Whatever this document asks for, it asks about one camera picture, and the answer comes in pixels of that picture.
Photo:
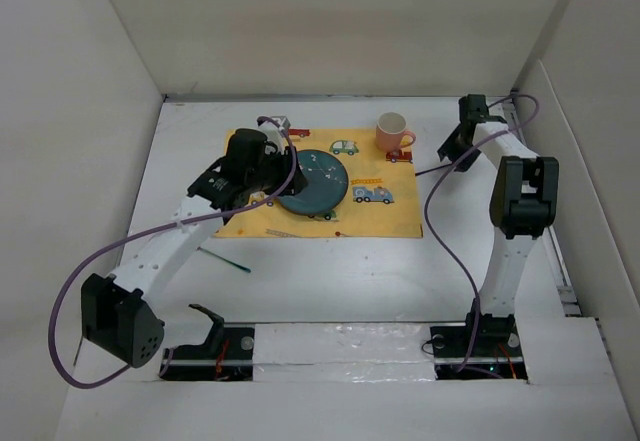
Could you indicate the pink ceramic mug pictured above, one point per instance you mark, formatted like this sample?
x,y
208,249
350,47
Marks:
x,y
392,133

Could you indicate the yellow car-print cloth placemat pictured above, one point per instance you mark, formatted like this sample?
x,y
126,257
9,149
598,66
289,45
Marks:
x,y
381,197

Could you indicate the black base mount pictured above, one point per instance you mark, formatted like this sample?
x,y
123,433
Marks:
x,y
225,354
489,349

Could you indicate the purple metallic spoon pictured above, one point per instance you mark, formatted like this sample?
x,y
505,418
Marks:
x,y
430,170

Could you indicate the teal ceramic plate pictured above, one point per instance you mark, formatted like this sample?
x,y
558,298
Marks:
x,y
327,185

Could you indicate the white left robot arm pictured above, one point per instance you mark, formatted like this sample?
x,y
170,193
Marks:
x,y
116,309

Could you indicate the iridescent purple fork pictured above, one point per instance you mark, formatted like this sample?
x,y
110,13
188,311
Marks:
x,y
225,260

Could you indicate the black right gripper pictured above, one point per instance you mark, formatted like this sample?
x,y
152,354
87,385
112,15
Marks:
x,y
448,148

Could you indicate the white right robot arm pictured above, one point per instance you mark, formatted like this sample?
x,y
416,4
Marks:
x,y
523,202

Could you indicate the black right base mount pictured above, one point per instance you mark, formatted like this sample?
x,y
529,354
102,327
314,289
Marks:
x,y
489,349

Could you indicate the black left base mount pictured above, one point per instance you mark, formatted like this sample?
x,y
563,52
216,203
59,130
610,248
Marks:
x,y
225,354

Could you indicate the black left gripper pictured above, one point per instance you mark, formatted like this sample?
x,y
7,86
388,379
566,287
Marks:
x,y
283,160

